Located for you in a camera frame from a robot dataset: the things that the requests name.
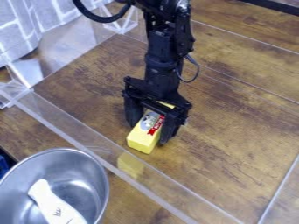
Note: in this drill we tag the white plastic spatula handle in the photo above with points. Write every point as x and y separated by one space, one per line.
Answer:
55 209

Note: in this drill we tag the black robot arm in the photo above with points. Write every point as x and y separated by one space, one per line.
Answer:
167 21

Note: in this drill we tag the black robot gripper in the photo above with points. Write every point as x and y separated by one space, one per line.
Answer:
156 92

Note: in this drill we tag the silver metal bowl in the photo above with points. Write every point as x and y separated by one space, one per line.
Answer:
76 178

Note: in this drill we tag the grey brick pattern curtain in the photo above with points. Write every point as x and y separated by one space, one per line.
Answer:
26 19

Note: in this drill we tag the blue object at edge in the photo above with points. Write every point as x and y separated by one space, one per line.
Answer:
4 167

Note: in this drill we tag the yellow butter block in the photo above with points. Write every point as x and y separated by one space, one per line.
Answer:
144 135

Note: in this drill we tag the clear acrylic barrier panel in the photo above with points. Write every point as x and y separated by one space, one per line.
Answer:
228 171

